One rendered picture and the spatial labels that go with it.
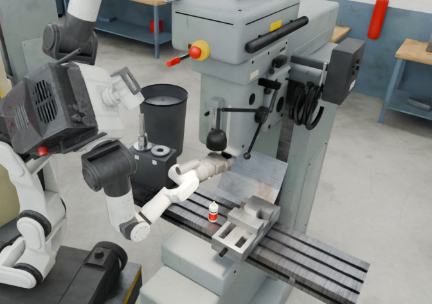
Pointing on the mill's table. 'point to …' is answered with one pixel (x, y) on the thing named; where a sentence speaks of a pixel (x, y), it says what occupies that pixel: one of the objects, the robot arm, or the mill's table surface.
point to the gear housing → (200, 66)
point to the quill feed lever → (256, 129)
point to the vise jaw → (245, 221)
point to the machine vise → (270, 216)
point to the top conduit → (275, 35)
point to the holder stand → (153, 165)
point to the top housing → (231, 20)
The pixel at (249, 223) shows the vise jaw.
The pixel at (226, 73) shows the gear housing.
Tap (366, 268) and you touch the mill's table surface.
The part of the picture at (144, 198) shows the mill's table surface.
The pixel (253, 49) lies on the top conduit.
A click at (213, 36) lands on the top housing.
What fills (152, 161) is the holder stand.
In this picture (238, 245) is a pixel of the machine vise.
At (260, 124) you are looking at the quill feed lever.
